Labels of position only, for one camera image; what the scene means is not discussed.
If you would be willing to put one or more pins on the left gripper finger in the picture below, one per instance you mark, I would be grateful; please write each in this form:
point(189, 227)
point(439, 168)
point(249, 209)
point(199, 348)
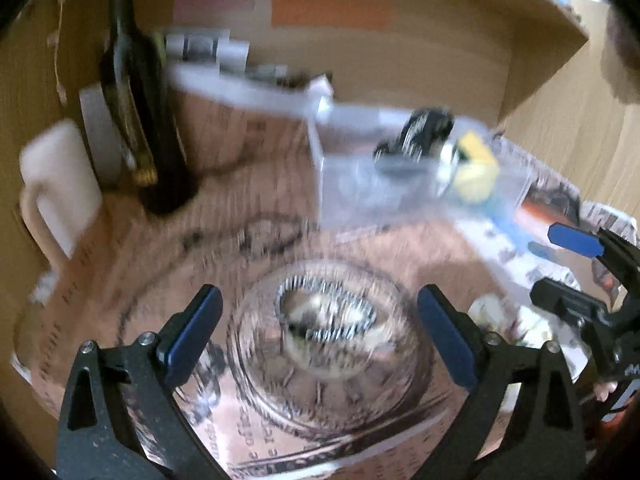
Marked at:
point(618, 256)
point(612, 337)

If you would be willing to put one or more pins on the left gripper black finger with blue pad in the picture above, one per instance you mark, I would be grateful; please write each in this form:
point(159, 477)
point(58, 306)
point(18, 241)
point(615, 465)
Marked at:
point(96, 436)
point(521, 418)

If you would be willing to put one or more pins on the yellow felt ball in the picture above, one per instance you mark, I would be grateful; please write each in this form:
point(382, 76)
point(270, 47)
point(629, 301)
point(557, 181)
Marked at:
point(474, 180)

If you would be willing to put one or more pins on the yellow sponge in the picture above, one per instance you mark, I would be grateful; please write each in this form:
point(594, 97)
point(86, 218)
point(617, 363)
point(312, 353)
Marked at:
point(480, 152)

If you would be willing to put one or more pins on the black gold-trimmed headband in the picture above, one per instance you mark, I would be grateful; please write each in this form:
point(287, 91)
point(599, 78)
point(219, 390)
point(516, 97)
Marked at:
point(424, 138)

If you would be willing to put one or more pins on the floral white scrunchie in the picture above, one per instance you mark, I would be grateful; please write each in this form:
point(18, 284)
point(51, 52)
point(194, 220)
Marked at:
point(529, 327)

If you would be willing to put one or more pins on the newspaper print table mat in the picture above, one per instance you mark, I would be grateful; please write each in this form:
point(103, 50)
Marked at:
point(319, 360)

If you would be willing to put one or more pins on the cream ceramic mug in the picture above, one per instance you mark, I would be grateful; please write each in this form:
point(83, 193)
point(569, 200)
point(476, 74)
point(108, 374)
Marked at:
point(61, 195)

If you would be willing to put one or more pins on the clear plastic storage box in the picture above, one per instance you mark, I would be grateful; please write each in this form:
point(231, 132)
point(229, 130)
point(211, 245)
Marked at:
point(357, 188)

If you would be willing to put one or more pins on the paper box of rolled papers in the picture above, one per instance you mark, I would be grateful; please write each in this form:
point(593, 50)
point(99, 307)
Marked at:
point(222, 99)

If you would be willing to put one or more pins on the dark glass bottle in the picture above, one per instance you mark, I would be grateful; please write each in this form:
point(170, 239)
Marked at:
point(135, 91)

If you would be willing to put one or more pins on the orange sticky note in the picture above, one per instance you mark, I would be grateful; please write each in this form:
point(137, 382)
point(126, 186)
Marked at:
point(356, 14)

